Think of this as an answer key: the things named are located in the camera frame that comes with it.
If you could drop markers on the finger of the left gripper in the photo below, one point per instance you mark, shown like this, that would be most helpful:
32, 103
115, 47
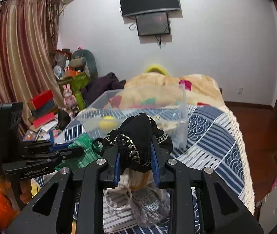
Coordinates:
57, 147
68, 153

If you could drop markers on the red flat box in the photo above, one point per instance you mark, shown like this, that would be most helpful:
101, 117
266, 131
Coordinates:
39, 100

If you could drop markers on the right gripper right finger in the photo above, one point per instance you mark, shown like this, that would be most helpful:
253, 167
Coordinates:
159, 157

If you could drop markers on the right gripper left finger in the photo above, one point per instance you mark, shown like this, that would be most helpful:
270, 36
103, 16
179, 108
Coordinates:
110, 177

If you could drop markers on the pink bunny doll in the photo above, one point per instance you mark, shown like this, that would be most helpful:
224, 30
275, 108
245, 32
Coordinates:
69, 99

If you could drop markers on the white drawstring pouch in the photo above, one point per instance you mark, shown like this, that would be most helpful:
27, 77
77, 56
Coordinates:
130, 181

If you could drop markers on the yellow green pillow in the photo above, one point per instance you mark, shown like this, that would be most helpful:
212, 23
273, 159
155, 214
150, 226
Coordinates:
156, 68

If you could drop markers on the grey glitter bag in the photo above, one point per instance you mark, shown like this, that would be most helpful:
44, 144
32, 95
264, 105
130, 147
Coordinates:
150, 205

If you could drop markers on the grey green plush toy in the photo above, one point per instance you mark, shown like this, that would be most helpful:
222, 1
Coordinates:
84, 59

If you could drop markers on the beige plush blanket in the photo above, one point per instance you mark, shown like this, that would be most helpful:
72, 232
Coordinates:
156, 90

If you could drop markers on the blue white patterned bedspread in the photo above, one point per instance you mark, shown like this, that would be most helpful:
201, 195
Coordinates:
201, 135

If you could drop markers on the small wall monitor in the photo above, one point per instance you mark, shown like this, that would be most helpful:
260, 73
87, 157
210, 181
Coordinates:
153, 24

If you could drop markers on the yellow sponge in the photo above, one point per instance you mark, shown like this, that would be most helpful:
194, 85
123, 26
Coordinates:
107, 124

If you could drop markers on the dark purple clothing pile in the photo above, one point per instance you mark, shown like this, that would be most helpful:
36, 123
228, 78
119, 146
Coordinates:
98, 86

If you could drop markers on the striped pink brown curtain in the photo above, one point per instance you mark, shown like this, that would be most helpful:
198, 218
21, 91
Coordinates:
28, 42

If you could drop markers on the black patterned cloth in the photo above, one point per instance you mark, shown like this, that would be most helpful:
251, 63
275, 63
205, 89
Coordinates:
133, 139

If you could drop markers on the green cardboard box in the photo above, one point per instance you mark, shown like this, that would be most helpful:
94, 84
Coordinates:
77, 83

